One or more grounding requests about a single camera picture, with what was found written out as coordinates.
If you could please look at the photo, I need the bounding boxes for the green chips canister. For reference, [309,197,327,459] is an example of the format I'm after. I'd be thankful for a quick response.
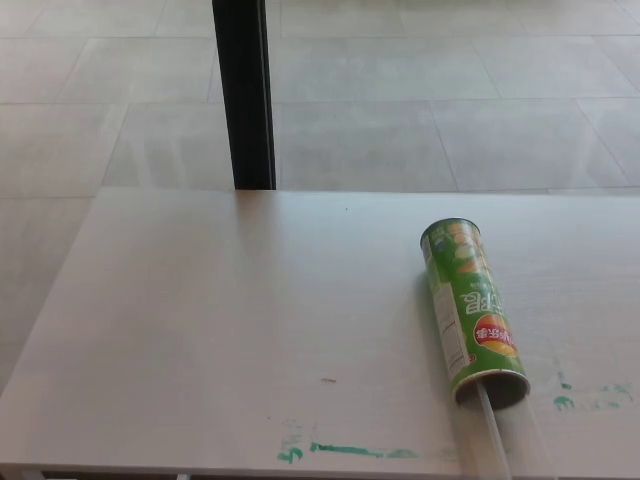
[418,216,531,412]

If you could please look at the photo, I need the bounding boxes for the clear plastic chips tray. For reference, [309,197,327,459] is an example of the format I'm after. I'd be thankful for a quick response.
[475,382,546,480]

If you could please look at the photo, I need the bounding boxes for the black vertical pillar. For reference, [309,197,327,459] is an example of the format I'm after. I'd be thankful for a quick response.
[210,0,278,192]

